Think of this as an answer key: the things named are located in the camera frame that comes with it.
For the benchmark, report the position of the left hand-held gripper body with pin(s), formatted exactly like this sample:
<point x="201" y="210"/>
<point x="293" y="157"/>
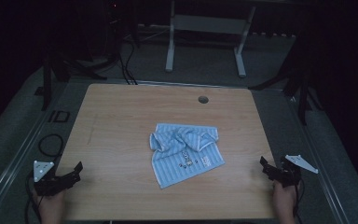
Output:
<point x="48" y="183"/>

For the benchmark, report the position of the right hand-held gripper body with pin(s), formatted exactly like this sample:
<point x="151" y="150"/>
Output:
<point x="287" y="175"/>

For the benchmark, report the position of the blue striped towel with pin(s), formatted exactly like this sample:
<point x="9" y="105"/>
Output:
<point x="180" y="161"/>

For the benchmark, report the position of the person's left hand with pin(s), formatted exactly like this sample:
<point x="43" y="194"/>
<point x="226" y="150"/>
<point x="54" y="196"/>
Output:
<point x="50" y="207"/>

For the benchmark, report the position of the person's right hand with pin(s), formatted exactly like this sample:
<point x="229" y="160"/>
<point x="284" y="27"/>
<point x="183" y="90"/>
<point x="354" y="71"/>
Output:
<point x="284" y="202"/>

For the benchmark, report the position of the black metal stand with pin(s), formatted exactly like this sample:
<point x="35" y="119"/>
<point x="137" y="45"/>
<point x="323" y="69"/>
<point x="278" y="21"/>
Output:
<point x="47" y="84"/>
<point x="303" y="99"/>

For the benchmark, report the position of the grey metal floor rail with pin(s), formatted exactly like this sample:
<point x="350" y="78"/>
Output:
<point x="320" y="168"/>
<point x="15" y="161"/>

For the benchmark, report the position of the white metal desk frame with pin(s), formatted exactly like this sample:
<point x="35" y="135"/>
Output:
<point x="209" y="24"/>

